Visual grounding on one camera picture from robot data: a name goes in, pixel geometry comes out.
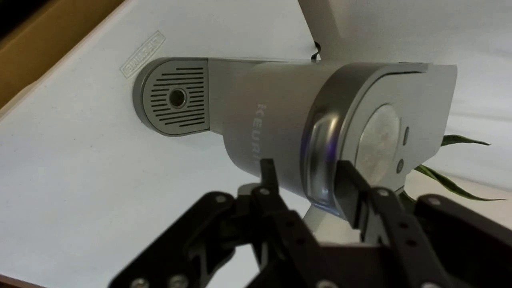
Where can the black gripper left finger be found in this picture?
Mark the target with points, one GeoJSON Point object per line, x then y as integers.
{"type": "Point", "coordinates": [269, 181]}

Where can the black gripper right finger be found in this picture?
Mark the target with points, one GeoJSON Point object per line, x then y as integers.
{"type": "Point", "coordinates": [357, 202]}

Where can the grey coffee maker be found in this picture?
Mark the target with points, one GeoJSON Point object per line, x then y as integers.
{"type": "Point", "coordinates": [277, 112]}

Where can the green leafy plant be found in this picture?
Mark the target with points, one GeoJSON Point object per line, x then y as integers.
{"type": "Point", "coordinates": [453, 184]}

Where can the white plastic board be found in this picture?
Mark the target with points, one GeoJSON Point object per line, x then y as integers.
{"type": "Point", "coordinates": [80, 186]}

